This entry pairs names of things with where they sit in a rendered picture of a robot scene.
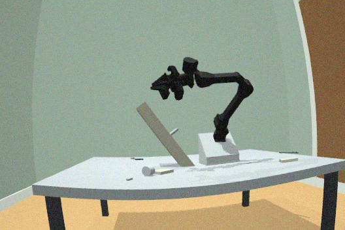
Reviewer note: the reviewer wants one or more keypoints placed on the cream flat bar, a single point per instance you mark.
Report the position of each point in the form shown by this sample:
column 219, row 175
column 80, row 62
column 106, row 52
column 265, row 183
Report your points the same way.
column 285, row 160
column 163, row 171

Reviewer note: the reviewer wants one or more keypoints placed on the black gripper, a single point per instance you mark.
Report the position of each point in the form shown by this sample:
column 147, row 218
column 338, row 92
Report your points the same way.
column 164, row 82

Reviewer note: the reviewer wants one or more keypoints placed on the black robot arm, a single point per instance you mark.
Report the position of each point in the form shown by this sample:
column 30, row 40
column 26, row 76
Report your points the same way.
column 204, row 79

